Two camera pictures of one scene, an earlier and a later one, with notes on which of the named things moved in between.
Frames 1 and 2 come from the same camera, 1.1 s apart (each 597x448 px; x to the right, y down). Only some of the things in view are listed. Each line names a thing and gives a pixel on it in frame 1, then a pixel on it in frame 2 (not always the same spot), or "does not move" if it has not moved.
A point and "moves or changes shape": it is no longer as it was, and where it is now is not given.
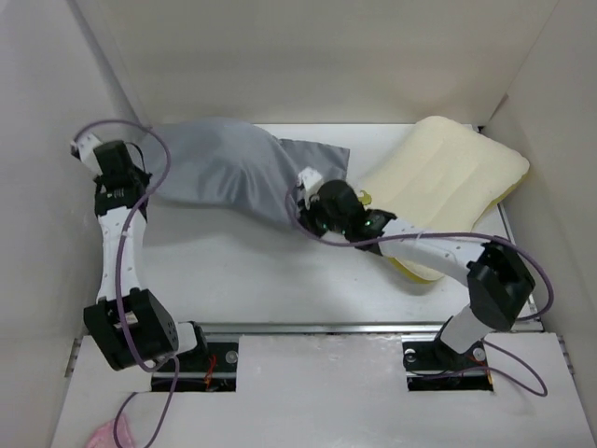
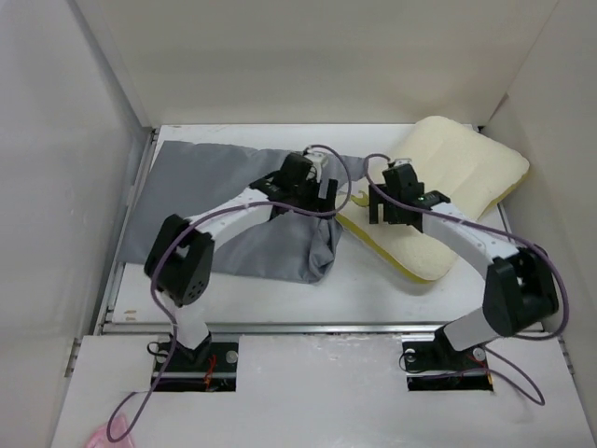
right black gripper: (306, 209) → (375, 201)
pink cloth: (104, 437) does not move
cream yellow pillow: (441, 176) does not move
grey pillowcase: (238, 166) moves or changes shape
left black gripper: (141, 174) → (317, 204)
